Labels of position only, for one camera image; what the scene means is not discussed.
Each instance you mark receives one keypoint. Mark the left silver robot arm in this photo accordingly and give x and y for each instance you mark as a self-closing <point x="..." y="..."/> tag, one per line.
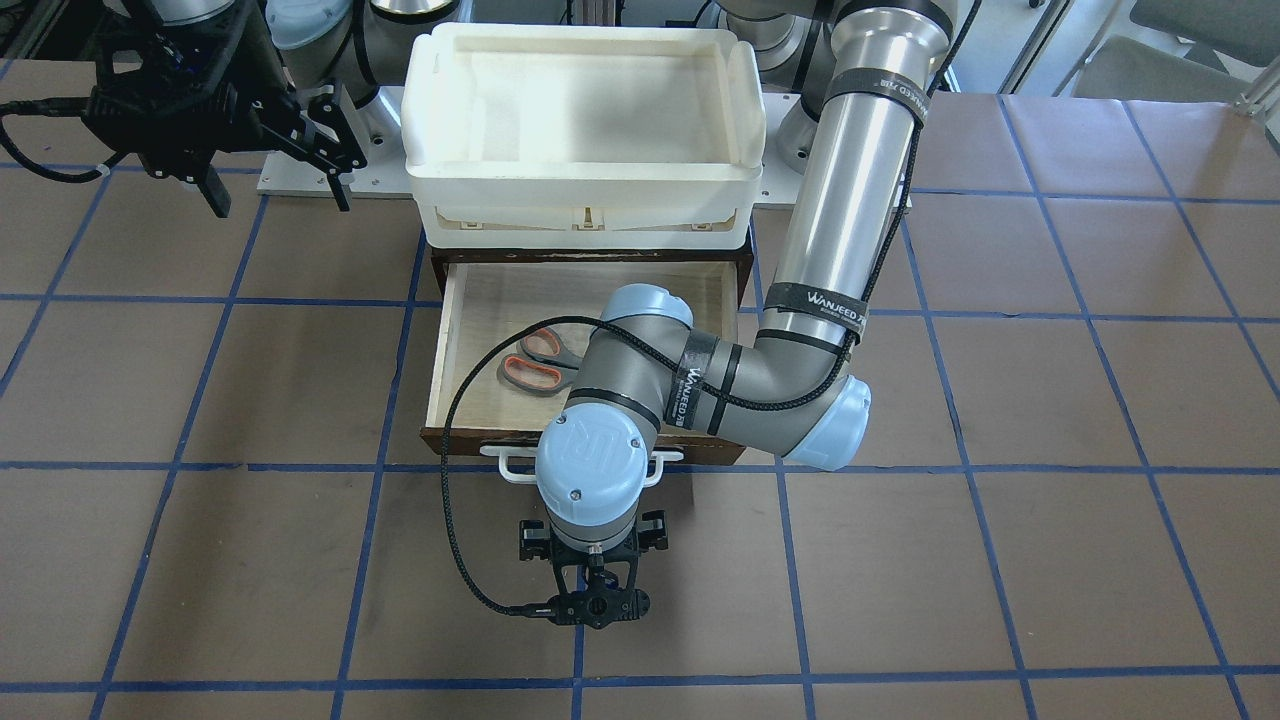
<point x="789" y="392"/>

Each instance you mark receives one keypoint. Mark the grey orange scissors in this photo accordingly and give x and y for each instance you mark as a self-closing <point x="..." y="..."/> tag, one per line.
<point x="543" y="364"/>

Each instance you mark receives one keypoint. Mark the white drawer handle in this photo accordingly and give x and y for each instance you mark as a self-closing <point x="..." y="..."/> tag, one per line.
<point x="514" y="463"/>

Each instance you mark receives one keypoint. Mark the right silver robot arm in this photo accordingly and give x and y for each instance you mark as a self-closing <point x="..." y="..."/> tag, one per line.
<point x="365" y="45"/>

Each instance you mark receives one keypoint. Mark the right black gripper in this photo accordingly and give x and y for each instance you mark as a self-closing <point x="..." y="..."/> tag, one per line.
<point x="196" y="96"/>

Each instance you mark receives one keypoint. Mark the white plastic crate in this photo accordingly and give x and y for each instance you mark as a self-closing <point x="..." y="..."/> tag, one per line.
<point x="583" y="138"/>

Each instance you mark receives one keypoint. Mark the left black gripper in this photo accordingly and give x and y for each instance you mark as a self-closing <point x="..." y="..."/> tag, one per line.
<point x="531" y="543"/>

